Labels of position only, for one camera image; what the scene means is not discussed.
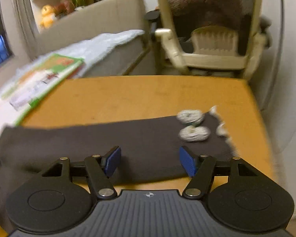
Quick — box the dark grey knit garment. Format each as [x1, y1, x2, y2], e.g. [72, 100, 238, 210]
[0, 106, 240, 185]

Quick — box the beige mesh office chair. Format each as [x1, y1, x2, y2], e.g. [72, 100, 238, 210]
[145, 0, 271, 80]

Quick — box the beige upholstered headboard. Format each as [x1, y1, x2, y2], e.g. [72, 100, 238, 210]
[35, 0, 148, 57]

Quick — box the beige curtain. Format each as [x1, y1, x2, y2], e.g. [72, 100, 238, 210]
[12, 0, 39, 59]

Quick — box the red brown plush toy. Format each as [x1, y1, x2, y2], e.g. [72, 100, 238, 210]
[54, 0, 75, 18]

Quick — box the yellow duck plush toy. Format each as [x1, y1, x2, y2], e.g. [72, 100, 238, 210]
[40, 5, 56, 29]

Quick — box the brown garment on chair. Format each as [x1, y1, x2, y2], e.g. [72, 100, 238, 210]
[168, 0, 243, 39]

